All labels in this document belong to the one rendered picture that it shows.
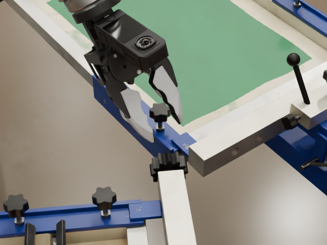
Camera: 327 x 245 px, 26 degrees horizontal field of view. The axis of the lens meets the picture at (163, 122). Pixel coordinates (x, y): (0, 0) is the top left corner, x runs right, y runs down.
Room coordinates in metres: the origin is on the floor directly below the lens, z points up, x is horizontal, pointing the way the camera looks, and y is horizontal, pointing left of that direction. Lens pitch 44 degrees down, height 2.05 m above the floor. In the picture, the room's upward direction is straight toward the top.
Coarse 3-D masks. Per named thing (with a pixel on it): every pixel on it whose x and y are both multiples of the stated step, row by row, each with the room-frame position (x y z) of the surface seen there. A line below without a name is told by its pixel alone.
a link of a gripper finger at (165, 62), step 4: (164, 60) 0.80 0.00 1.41; (168, 60) 0.80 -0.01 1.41; (156, 64) 0.79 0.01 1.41; (160, 64) 0.79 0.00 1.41; (164, 64) 0.79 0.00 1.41; (168, 64) 0.79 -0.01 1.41; (152, 68) 0.79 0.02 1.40; (156, 68) 0.78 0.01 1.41; (164, 68) 0.79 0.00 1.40; (168, 68) 0.79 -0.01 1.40; (172, 68) 0.79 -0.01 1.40; (168, 72) 0.79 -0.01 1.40; (172, 72) 0.79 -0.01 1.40; (172, 76) 0.79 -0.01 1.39; (172, 80) 0.78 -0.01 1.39; (176, 80) 0.78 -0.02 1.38; (176, 84) 0.78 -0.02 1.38
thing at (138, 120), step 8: (128, 88) 0.75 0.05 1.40; (128, 96) 0.75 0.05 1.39; (136, 96) 0.75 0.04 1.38; (128, 104) 0.74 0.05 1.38; (136, 104) 0.74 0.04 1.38; (120, 112) 0.77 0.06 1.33; (136, 112) 0.73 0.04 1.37; (144, 112) 0.74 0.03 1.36; (128, 120) 0.73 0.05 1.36; (136, 120) 0.73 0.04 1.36; (144, 120) 0.73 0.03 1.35; (136, 128) 0.72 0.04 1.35; (144, 128) 0.72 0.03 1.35; (144, 136) 0.72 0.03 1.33; (152, 136) 0.72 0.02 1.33
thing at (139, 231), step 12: (108, 228) 0.82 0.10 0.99; (120, 228) 0.82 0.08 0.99; (132, 228) 0.82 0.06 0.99; (144, 228) 0.82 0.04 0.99; (0, 240) 0.80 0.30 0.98; (12, 240) 0.80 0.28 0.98; (24, 240) 0.80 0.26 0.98; (72, 240) 0.81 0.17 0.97; (84, 240) 0.82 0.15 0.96; (96, 240) 0.82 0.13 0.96; (132, 240) 0.80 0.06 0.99; (144, 240) 0.80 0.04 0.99
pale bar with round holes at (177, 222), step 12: (168, 180) 0.90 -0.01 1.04; (180, 180) 0.90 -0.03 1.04; (168, 192) 0.87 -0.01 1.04; (180, 192) 0.87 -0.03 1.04; (168, 204) 0.84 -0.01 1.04; (180, 204) 0.84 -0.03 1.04; (168, 216) 0.81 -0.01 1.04; (180, 216) 0.81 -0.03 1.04; (168, 228) 0.78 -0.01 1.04; (180, 228) 0.78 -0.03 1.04; (192, 228) 0.78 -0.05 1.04; (168, 240) 0.76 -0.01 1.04; (180, 240) 0.76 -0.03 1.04; (192, 240) 0.76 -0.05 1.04
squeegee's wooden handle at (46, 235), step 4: (36, 236) 0.75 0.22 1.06; (40, 236) 0.75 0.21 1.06; (44, 236) 0.75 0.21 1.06; (48, 236) 0.75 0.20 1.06; (36, 240) 0.74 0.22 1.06; (40, 240) 0.74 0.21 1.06; (44, 240) 0.74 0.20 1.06; (48, 240) 0.74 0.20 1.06; (52, 240) 0.75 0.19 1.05; (36, 244) 0.73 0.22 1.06; (40, 244) 0.73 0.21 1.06; (44, 244) 0.73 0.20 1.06; (48, 244) 0.73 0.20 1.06; (52, 244) 0.75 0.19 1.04
